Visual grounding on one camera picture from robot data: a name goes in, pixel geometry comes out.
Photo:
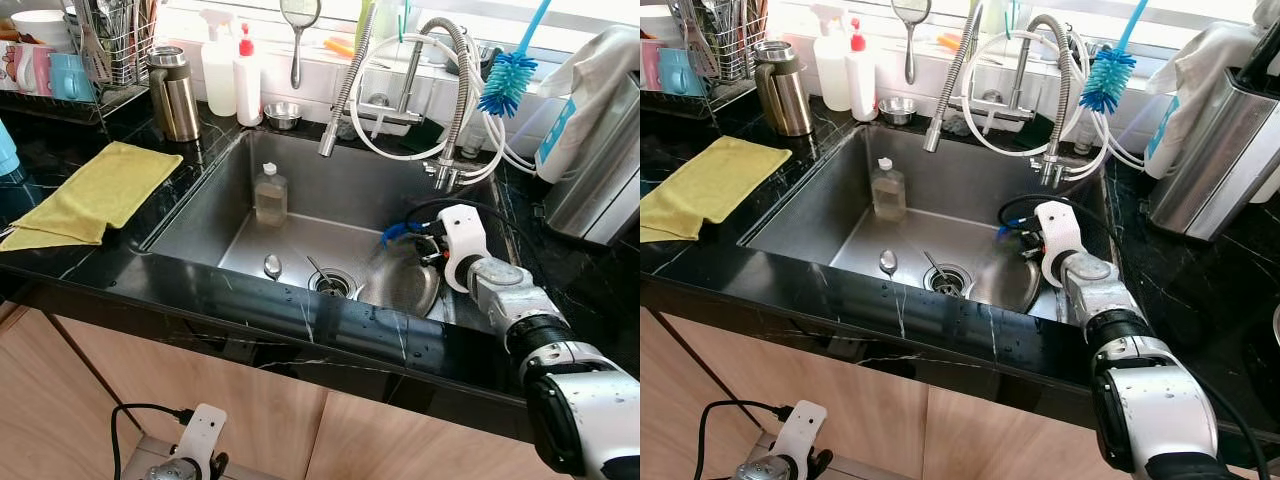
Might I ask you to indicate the white water filter blue label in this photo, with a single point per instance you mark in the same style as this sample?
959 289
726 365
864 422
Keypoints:
555 135
1160 130

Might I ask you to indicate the small steel bowl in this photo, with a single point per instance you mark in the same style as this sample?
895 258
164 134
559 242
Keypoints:
282 115
897 110

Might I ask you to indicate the white bottle red cap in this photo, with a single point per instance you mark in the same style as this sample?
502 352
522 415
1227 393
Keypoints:
862 90
248 95

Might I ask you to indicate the chrome upright mixer tap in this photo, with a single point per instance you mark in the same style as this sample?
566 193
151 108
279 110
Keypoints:
412 70
1017 65

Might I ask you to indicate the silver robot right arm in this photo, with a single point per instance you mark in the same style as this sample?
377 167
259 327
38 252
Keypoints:
580 410
1160 410

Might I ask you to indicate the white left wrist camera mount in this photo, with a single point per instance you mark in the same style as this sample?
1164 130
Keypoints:
205 430
805 428

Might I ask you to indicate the white ceramic bowl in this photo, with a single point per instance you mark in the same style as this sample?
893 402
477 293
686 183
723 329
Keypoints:
40 25
658 22

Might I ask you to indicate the light wood cabinet door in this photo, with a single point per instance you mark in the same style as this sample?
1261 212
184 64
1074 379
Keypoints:
250 410
860 410
1010 440
40 420
665 420
420 440

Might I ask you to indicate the wide steel plate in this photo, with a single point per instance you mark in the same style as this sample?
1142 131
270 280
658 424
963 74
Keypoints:
400 290
1005 290

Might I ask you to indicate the steel sink drain strainer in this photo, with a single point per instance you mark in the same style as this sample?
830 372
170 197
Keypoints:
338 287
953 284

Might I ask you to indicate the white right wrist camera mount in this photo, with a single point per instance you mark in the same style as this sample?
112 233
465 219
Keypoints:
1058 235
462 240

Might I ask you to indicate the blue mug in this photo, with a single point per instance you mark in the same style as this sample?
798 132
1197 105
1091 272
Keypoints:
68 80
680 75

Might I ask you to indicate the stainless steel knife block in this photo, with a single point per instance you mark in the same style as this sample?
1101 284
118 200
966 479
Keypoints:
600 190
1210 170

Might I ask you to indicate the blue bottle brush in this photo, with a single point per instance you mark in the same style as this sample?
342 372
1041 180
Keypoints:
508 85
1105 80

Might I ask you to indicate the steel round skimmer ladle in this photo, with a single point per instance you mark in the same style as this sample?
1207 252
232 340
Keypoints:
300 12
911 8

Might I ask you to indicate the yellow dish cloth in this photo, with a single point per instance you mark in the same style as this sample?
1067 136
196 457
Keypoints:
715 185
95 190

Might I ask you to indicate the white spray bottle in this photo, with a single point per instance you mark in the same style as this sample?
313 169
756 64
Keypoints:
220 85
832 78

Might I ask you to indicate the clear soap bottle white cap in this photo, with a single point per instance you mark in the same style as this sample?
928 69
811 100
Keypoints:
888 195
270 200

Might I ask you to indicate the blue plastic bowl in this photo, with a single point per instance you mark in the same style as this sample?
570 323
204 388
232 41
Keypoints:
392 233
1005 230

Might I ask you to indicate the steel thermos flask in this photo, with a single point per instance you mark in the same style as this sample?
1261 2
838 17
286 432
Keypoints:
788 100
180 105

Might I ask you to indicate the chrome spring gooseneck tap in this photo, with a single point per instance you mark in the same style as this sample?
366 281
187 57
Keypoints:
462 100
1065 95

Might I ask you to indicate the steel spoon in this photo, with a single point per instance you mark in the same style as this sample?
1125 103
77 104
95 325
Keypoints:
888 261
272 265

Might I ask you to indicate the stainless steel sink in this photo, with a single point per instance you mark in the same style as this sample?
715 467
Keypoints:
940 170
330 175

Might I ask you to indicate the white draped cloth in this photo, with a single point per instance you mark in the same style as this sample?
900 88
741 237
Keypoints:
1200 60
610 60

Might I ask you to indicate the orange-yellow plastic utensil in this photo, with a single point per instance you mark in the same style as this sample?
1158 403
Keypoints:
340 48
950 42

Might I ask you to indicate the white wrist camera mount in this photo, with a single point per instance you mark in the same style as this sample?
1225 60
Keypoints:
805 428
462 240
1058 235
205 430

